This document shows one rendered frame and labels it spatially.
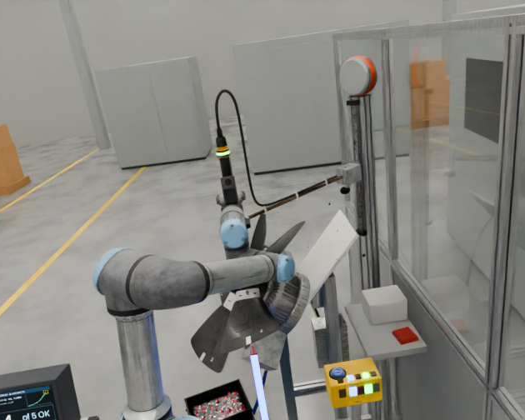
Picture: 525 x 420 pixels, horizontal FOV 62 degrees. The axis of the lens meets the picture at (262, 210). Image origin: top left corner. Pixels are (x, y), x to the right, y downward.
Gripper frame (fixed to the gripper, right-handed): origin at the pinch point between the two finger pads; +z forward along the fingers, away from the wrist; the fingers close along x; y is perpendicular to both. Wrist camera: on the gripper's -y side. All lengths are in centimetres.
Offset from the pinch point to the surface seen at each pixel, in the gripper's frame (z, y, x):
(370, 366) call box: -38, 53, 35
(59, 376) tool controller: -40, 35, -57
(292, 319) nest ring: -7, 53, 15
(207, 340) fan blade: -1, 60, -19
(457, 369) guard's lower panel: -27, 71, 70
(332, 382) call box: -42, 53, 22
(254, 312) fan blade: -15.1, 41.7, 1.5
